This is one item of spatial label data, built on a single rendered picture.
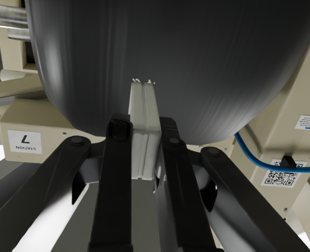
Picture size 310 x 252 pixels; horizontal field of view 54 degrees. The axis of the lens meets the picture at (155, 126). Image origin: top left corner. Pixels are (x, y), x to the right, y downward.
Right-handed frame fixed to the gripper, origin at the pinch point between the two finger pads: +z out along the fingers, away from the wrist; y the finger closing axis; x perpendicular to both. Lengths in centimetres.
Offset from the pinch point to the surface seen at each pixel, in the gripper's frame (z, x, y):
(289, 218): 71, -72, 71
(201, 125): 15.0, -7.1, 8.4
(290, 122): 31.9, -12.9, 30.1
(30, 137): 62, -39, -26
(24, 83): 78, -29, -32
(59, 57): 12.1, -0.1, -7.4
